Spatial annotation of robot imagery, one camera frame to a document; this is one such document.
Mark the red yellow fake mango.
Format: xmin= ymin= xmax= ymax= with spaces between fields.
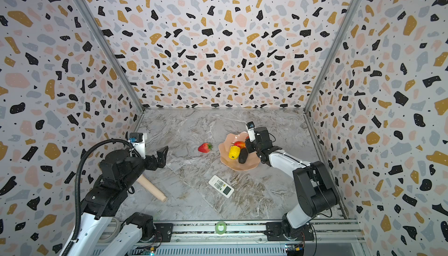
xmin=233 ymin=141 xmax=246 ymax=149

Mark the yellow fake lemon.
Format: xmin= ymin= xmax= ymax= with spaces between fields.
xmin=228 ymin=145 xmax=241 ymax=160

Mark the red fake strawberry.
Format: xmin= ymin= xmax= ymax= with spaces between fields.
xmin=198 ymin=143 xmax=213 ymax=153

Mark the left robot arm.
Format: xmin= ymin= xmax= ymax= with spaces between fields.
xmin=62 ymin=139 xmax=169 ymax=256

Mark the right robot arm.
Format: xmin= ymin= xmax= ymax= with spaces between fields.
xmin=246 ymin=122 xmax=340 ymax=240

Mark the pink fruit bowl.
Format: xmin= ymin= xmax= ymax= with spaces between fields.
xmin=218 ymin=132 xmax=260 ymax=172

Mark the dark fake avocado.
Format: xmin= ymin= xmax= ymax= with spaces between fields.
xmin=238 ymin=148 xmax=249 ymax=164

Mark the wooden rolling pin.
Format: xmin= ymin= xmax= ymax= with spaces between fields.
xmin=136 ymin=174 xmax=167 ymax=202

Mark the white remote control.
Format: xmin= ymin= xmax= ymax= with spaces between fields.
xmin=208 ymin=175 xmax=234 ymax=198

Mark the green tape roll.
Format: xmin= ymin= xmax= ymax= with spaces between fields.
xmin=215 ymin=221 xmax=227 ymax=235

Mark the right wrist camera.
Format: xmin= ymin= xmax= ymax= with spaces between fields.
xmin=246 ymin=121 xmax=256 ymax=142

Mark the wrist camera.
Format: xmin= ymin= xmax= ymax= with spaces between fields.
xmin=246 ymin=121 xmax=256 ymax=142
xmin=128 ymin=132 xmax=147 ymax=159

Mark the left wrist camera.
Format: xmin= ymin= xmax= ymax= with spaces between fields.
xmin=128 ymin=132 xmax=147 ymax=159

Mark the black corrugated cable conduit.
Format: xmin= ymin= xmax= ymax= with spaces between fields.
xmin=59 ymin=138 xmax=135 ymax=256

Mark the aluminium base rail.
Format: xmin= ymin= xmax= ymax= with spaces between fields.
xmin=126 ymin=219 xmax=370 ymax=256

